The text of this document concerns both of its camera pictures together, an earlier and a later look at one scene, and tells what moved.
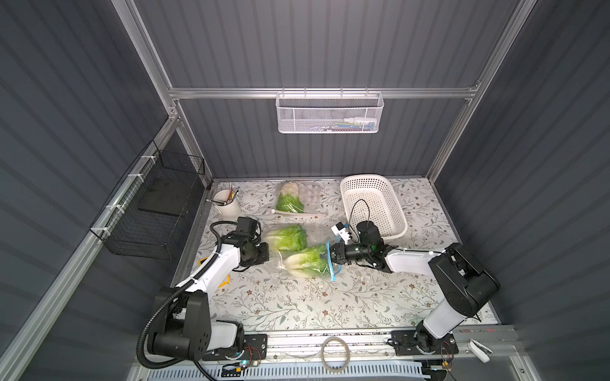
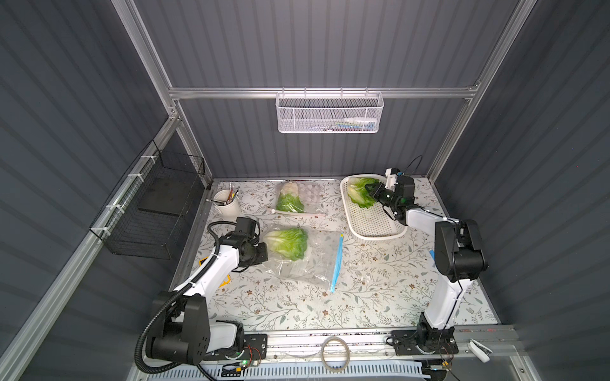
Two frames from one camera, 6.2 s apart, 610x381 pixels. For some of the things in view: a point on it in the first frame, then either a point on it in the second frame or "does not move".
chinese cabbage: x=288 y=239 does not move
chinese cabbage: x=314 y=262 -> x=358 y=193
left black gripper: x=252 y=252 does not move
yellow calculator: x=228 y=279 does not move
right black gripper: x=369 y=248 -> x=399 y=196
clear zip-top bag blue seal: x=303 y=250 does not move
